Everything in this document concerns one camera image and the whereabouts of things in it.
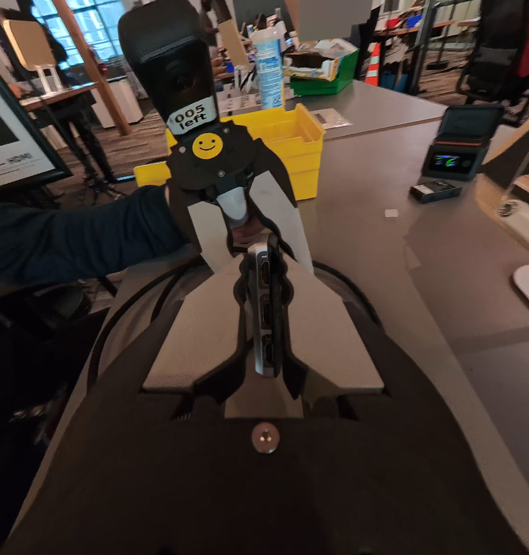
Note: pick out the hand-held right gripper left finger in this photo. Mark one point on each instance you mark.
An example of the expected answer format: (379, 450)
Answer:
(190, 347)

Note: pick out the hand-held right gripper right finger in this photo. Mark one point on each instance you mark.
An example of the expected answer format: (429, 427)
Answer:
(333, 347)

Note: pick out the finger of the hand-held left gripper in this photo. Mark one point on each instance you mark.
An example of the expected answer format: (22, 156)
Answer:
(281, 216)
(210, 234)

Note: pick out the yellow plastic bin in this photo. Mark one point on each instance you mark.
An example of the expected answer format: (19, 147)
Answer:
(290, 143)

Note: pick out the black hdmi switch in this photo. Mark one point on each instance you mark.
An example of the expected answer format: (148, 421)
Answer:
(266, 312)

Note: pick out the person's left forearm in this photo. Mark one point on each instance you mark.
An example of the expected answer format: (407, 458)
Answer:
(73, 238)

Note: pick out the person's left hand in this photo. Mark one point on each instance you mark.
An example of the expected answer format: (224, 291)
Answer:
(245, 234)

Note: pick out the printed paper sheets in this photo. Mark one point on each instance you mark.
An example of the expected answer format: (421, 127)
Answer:
(238, 106)

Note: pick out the white cabinet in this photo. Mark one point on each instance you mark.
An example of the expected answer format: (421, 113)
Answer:
(117, 104)

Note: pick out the clear bag with label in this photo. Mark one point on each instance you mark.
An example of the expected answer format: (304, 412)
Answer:
(331, 118)

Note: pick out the white blue wipes canister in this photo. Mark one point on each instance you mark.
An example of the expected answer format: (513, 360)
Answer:
(268, 73)

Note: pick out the green cardboard-filled bin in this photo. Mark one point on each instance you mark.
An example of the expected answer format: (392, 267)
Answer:
(320, 84)

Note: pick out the orange traffic cone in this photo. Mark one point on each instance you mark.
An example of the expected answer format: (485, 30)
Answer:
(372, 69)

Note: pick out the window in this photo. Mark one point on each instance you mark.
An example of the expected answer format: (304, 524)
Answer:
(99, 21)

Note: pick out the black framed poster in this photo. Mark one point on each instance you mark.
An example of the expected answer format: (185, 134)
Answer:
(13, 130)

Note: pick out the person's dark clothing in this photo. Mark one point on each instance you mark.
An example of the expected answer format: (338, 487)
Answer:
(17, 433)

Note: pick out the dark charger case with display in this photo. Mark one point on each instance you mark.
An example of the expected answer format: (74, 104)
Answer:
(459, 125)

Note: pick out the monitor on white stand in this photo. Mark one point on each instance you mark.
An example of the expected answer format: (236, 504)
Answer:
(528, 216)

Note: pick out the black office chair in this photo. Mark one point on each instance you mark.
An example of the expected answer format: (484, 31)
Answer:
(494, 43)

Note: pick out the wooden post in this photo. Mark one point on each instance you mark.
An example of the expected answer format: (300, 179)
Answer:
(102, 86)

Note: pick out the black camera battery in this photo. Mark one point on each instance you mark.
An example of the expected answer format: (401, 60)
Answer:
(435, 191)

